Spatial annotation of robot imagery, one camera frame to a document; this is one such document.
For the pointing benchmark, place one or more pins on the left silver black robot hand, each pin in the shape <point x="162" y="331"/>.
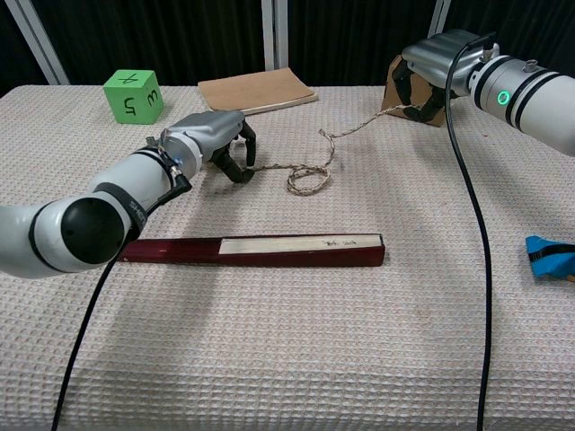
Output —
<point x="211" y="130"/>

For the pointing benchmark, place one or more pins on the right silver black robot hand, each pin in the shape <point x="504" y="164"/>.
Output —
<point x="438" y="54"/>

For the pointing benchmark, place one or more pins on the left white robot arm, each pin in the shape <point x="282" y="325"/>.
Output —
<point x="90" y="211"/>

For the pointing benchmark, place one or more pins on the small cardboard box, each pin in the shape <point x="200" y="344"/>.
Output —
<point x="415" y="96"/>

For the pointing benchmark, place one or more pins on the brown cover notebook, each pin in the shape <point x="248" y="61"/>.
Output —
<point x="256" y="90"/>

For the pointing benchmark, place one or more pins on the green lettered cube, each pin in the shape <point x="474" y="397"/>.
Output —
<point x="132" y="99"/>

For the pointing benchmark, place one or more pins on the black curtain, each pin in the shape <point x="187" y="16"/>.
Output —
<point x="157" y="36"/>

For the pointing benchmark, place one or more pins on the dark red folded fan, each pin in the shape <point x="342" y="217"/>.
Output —
<point x="287" y="252"/>

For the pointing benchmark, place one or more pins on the beige waffle weave tablecloth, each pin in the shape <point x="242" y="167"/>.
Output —
<point x="287" y="314"/>

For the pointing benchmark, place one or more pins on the white metal frame post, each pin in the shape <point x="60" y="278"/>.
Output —
<point x="275" y="33"/>
<point x="439" y="17"/>
<point x="38" y="40"/>

